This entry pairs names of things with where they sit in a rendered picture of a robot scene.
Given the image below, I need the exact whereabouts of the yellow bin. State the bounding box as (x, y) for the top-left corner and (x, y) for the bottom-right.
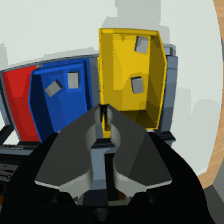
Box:
(99, 28), (167, 130)

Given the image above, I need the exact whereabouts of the blue bin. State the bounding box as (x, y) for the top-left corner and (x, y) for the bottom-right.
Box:
(28, 60), (92, 143)

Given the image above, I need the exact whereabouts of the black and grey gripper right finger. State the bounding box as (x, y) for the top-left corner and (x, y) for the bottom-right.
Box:
(104, 104), (215, 224)

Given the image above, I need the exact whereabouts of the black case with orange latches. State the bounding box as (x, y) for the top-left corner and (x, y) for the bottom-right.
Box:
(0, 153), (28, 212)
(104, 153), (127, 206)

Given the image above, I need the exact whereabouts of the grey metal block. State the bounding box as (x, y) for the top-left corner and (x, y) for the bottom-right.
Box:
(68, 72), (79, 88)
(130, 76), (144, 94)
(45, 79), (63, 97)
(134, 36), (149, 54)

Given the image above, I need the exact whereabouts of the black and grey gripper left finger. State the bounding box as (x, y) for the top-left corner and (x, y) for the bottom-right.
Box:
(0, 104), (104, 224)

